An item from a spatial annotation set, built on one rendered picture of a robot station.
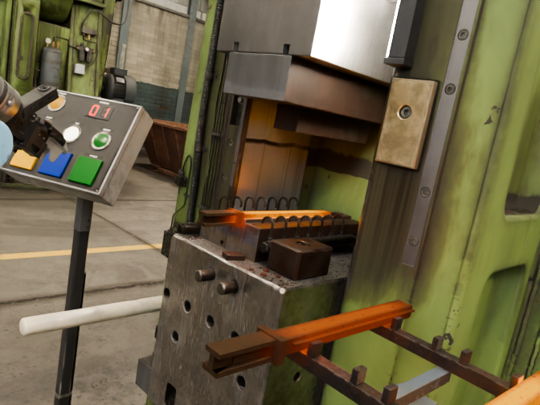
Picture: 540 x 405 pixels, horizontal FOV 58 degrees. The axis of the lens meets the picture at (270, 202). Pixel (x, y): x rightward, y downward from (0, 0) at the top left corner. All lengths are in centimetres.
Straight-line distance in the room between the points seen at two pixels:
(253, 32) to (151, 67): 921
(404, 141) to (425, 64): 15
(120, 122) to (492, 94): 94
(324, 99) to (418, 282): 45
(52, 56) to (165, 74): 490
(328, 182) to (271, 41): 59
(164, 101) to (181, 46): 119
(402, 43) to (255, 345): 66
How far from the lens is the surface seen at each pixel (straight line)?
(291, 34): 106
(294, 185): 152
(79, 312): 142
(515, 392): 73
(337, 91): 117
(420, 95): 100
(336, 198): 152
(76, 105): 152
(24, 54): 580
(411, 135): 99
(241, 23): 118
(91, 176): 136
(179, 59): 1068
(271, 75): 107
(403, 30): 103
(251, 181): 138
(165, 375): 131
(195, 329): 117
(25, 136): 118
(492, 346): 139
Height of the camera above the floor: 123
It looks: 10 degrees down
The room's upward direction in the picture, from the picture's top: 11 degrees clockwise
